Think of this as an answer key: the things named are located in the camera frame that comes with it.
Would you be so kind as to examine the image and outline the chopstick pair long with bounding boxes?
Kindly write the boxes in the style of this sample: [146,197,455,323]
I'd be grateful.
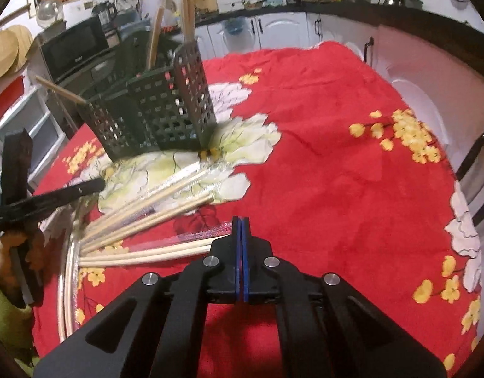
[181,0,195,43]

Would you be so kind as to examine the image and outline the left hand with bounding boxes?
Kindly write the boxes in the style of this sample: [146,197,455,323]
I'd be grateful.
[0,230,44,285]

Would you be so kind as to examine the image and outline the white plastic drawer tower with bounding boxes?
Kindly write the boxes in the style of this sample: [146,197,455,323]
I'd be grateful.
[0,86,67,202]

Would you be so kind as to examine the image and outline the red plastic basin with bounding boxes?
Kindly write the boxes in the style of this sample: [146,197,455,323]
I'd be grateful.
[0,75,25,120]

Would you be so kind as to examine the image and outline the round bamboo board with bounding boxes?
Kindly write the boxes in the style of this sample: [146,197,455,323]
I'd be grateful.
[0,25,33,79]

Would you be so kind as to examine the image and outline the red floral table cloth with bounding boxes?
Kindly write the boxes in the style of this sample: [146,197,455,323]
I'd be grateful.
[39,43,481,377]

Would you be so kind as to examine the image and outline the black microwave oven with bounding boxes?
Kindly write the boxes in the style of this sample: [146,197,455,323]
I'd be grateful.
[39,15,108,82]

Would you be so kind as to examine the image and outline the dark green utensil basket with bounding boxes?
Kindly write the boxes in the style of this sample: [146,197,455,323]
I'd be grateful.
[77,30,216,161]

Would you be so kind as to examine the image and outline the steel kettle pot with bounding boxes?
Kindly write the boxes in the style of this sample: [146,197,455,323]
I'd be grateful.
[395,0,424,10]

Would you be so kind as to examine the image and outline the glass lid on wall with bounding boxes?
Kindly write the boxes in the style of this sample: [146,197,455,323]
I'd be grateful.
[36,0,64,29]

